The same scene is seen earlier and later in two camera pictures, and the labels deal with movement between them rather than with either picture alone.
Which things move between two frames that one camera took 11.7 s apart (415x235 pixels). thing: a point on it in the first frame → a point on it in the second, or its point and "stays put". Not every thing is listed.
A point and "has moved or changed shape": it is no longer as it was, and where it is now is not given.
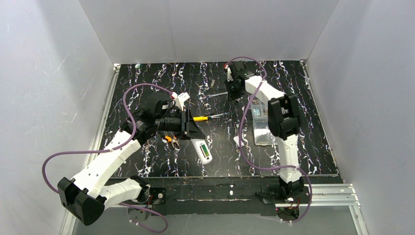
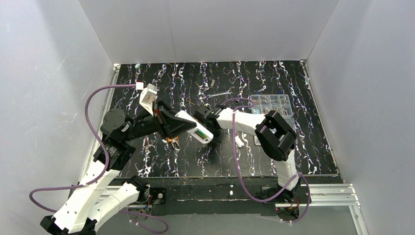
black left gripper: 186,123 → 161,119
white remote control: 202,150 has moved or changed shape
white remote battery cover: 236,139 stays put
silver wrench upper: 209,96 stays put
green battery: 205,150 has moved or changed shape
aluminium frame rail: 70,226 stays put
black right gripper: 232,94 → 201,113
